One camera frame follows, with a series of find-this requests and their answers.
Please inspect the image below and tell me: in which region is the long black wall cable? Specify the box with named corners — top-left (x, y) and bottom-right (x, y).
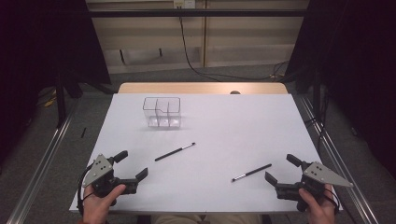
top-left (178, 16), bottom-right (290, 82)

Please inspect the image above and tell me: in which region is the clear plastic pen organizer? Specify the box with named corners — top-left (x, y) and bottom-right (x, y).
top-left (142, 96), bottom-right (183, 129)

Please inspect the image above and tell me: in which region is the white wall outlet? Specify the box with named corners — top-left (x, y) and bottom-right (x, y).
top-left (173, 0), bottom-right (197, 9)

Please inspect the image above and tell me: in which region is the person's right hand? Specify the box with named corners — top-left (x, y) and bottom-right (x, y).
top-left (298, 183), bottom-right (339, 224)

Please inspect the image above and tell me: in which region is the black horizontal frame bar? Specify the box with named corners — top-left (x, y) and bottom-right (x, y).
top-left (88, 8), bottom-right (310, 19)

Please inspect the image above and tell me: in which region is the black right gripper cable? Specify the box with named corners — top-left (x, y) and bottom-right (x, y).
top-left (323, 186), bottom-right (341, 217)

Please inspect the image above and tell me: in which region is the dark curtain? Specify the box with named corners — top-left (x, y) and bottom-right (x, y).
top-left (284, 0), bottom-right (396, 180)
top-left (0, 0), bottom-right (112, 166)

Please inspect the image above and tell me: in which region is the aluminium floor rail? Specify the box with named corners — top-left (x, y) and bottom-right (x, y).
top-left (5, 96), bottom-right (81, 224)
top-left (299, 95), bottom-right (380, 224)

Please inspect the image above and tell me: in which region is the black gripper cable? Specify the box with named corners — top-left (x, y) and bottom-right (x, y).
top-left (323, 186), bottom-right (341, 217)
top-left (76, 163), bottom-right (95, 217)

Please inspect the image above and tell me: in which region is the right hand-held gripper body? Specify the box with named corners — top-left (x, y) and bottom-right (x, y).
top-left (275, 161), bottom-right (355, 214)

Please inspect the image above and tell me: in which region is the black pen with silver tip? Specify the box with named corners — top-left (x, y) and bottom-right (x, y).
top-left (231, 162), bottom-right (273, 184)
top-left (154, 142), bottom-right (197, 162)

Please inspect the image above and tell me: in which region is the black metal stand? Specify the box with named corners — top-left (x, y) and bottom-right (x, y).
top-left (54, 69), bottom-right (67, 129)
top-left (312, 66), bottom-right (322, 119)

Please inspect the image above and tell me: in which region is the person's left hand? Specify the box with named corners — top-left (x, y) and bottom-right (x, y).
top-left (81, 183), bottom-right (127, 224)

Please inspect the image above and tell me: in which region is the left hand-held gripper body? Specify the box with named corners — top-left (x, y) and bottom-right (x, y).
top-left (81, 153), bottom-right (129, 207)

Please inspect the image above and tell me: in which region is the white table cover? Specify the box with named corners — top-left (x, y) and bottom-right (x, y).
top-left (68, 92), bottom-right (344, 215)

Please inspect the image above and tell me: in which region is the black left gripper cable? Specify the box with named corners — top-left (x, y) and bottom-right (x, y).
top-left (76, 163), bottom-right (95, 217)

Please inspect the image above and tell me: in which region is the black floor cable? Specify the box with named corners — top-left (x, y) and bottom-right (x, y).
top-left (304, 115), bottom-right (329, 155)

